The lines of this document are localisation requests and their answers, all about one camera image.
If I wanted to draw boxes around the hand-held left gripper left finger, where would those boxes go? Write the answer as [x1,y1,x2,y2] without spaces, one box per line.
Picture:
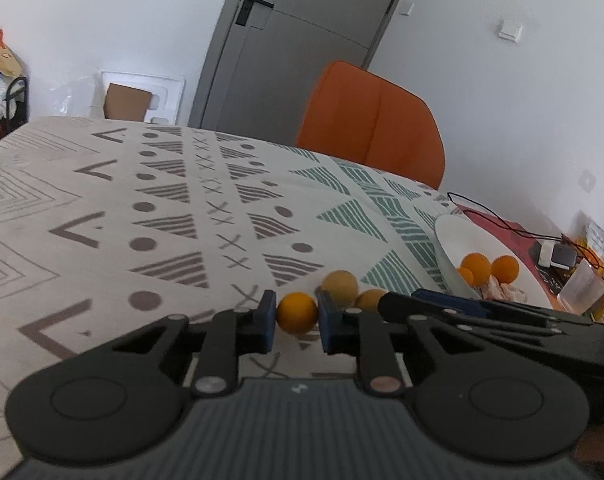
[109,289,277,398]

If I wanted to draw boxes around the white light switch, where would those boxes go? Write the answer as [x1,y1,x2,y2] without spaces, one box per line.
[498,18,524,42]

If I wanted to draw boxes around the round brown longan fruit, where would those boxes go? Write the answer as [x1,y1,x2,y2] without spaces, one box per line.
[321,270,359,308]
[354,288,387,311]

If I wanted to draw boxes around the white printed package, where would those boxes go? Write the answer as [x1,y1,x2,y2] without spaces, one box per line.
[579,210,604,271]

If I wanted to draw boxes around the person's right hand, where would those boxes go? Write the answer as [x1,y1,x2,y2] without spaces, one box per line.
[574,407,604,480]

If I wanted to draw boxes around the orange chair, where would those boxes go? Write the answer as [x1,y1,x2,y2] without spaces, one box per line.
[295,60,446,191]

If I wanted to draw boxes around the brown cardboard piece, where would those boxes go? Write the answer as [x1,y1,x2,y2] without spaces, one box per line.
[104,83,153,122]

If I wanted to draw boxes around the geometric patterned tablecloth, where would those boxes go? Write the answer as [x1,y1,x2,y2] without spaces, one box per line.
[0,116,470,461]

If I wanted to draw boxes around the grey door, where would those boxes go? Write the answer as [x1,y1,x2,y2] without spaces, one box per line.
[189,0,417,133]

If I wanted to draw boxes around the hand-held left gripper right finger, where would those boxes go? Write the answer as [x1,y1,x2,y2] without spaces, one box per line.
[316,290,488,397]

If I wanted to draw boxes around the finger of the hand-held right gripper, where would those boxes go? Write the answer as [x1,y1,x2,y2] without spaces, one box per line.
[411,288,590,328]
[378,291,558,341]

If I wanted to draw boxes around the white foam board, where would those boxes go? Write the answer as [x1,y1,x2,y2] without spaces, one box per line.
[100,70,187,125]

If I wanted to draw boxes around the grey power adapter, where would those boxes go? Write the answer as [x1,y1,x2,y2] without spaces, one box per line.
[552,242,579,268]

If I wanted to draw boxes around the white ceramic bowl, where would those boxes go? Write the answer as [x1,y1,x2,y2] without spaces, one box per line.
[433,214,558,311]

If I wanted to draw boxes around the black door handle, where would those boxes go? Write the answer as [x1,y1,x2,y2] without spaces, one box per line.
[235,0,275,27]

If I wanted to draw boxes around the black cable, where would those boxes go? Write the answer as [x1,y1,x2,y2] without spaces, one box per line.
[447,191,565,242]

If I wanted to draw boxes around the large orange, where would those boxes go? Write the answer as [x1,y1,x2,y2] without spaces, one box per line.
[491,255,521,283]
[461,252,493,286]

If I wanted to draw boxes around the brown paper bag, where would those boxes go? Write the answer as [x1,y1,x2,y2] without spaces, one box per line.
[0,28,22,76]

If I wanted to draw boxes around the clear plastic cup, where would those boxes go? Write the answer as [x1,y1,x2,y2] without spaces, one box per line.
[556,259,604,317]

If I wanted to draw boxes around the black metal rack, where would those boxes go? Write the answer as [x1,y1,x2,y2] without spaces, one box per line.
[2,76,30,136]

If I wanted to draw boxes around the peeled orange segments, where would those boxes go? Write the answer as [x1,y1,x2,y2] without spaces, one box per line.
[482,280,530,303]

